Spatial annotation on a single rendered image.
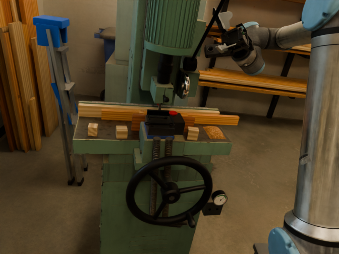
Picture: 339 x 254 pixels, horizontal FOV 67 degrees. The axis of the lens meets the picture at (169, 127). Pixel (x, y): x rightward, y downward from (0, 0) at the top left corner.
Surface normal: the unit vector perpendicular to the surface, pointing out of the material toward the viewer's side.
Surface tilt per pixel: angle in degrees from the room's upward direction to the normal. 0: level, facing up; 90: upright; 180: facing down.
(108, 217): 90
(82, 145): 90
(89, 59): 90
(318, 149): 82
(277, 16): 90
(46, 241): 0
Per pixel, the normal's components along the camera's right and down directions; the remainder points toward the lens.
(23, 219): 0.14, -0.88
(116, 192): 0.19, 0.47
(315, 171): -0.73, 0.07
